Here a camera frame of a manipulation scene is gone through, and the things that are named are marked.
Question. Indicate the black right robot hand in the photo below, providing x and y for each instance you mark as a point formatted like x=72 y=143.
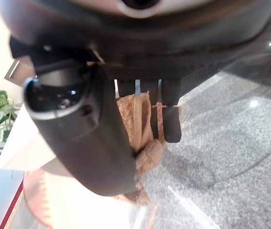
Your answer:
x=82 y=133

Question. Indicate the tan brown cloth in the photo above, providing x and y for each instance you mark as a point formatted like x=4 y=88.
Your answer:
x=141 y=133

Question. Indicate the white cabinet with red trim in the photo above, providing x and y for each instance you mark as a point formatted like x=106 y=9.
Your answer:
x=3 y=195

